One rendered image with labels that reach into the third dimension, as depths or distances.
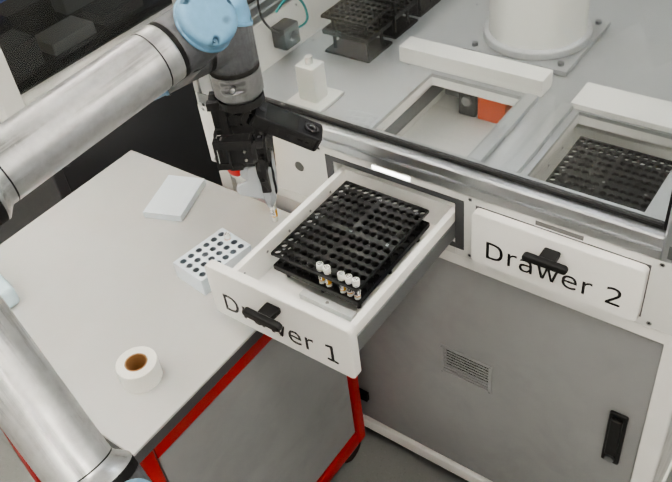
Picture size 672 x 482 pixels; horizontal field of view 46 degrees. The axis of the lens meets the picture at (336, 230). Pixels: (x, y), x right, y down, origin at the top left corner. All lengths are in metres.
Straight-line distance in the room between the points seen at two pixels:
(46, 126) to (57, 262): 0.81
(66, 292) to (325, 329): 0.60
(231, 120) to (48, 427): 0.52
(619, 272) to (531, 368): 0.38
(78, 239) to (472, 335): 0.82
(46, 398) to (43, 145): 0.30
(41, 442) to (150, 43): 0.47
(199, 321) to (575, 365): 0.68
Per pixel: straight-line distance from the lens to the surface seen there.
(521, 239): 1.33
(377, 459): 2.14
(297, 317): 1.23
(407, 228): 1.36
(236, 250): 1.52
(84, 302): 1.58
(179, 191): 1.74
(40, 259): 1.72
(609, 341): 1.45
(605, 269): 1.30
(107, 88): 0.93
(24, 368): 1.00
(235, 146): 1.23
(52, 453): 1.01
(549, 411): 1.67
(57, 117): 0.91
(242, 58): 1.16
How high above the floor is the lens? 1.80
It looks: 41 degrees down
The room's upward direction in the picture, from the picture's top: 8 degrees counter-clockwise
